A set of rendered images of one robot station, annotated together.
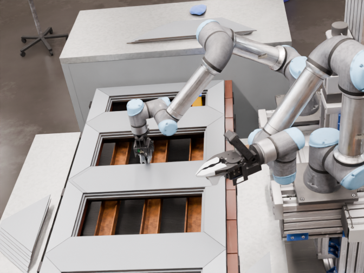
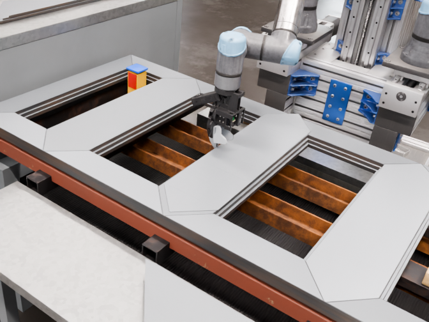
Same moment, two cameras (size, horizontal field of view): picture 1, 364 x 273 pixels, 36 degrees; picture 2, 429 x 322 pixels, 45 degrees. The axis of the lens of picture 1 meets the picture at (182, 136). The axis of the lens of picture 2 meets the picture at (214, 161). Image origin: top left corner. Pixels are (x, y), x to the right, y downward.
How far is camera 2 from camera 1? 2.26 m
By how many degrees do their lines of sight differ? 54
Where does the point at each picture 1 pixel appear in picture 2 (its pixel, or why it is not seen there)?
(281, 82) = (172, 48)
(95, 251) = (357, 248)
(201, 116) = (177, 87)
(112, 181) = (221, 181)
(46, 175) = (69, 253)
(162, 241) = (379, 193)
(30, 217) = (179, 302)
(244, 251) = not seen: hidden behind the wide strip
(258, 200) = not seen: hidden behind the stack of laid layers
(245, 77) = (143, 49)
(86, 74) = not seen: outside the picture
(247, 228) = (344, 167)
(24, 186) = (60, 289)
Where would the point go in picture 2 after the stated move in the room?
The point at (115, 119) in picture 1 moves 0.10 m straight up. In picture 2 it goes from (82, 130) to (81, 100)
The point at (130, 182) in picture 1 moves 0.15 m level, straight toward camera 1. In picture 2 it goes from (240, 170) to (291, 184)
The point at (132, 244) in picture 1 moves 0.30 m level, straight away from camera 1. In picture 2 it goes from (368, 215) to (259, 188)
